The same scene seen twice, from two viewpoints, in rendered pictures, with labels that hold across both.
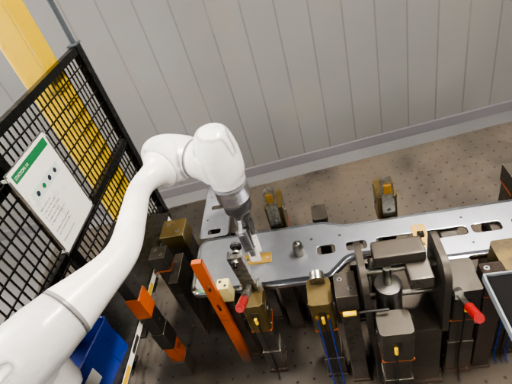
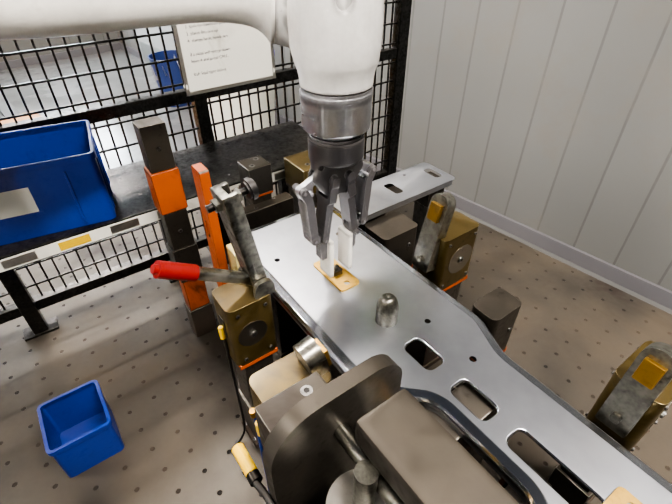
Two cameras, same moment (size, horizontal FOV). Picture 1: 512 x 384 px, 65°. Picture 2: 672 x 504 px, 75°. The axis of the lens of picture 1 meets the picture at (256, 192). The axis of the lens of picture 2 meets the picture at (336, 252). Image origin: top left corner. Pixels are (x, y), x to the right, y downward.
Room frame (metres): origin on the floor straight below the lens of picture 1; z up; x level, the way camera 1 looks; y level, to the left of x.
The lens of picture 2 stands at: (0.41, -0.30, 1.48)
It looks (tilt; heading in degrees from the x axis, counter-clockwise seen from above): 38 degrees down; 41
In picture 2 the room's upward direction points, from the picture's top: straight up
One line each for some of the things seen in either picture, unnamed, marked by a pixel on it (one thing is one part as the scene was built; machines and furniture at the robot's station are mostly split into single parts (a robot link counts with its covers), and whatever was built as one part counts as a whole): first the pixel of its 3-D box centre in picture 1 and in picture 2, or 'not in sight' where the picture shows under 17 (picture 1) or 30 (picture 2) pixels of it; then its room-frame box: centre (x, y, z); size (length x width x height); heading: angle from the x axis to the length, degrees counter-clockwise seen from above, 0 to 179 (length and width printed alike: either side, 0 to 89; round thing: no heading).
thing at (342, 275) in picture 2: (257, 257); (335, 271); (0.82, 0.06, 1.01); 0.08 x 0.04 x 0.01; 77
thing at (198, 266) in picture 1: (225, 318); (227, 299); (0.70, 0.19, 0.95); 0.03 x 0.01 x 0.50; 77
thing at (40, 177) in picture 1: (52, 193); (221, 12); (1.05, 0.57, 1.30); 0.23 x 0.02 x 0.31; 167
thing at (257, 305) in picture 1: (267, 336); (247, 374); (0.65, 0.10, 0.87); 0.10 x 0.07 x 0.35; 167
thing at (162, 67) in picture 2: not in sight; (174, 77); (2.62, 3.55, 0.23); 0.39 x 0.37 x 0.46; 83
